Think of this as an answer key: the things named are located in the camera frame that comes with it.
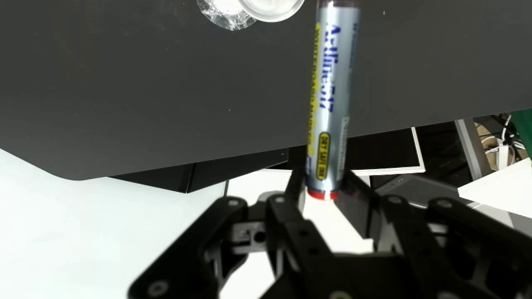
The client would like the red capped silver marker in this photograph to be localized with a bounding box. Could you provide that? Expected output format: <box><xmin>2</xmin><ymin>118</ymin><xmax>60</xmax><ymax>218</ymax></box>
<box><xmin>306</xmin><ymin>0</ymin><xmax>361</xmax><ymax>199</ymax></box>

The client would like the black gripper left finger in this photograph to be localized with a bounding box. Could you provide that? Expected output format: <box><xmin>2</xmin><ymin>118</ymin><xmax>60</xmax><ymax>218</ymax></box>
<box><xmin>127</xmin><ymin>193</ymin><xmax>333</xmax><ymax>299</ymax></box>

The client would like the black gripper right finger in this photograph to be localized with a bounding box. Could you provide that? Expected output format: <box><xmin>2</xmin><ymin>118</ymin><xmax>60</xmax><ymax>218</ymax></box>
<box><xmin>343</xmin><ymin>175</ymin><xmax>532</xmax><ymax>299</ymax></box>

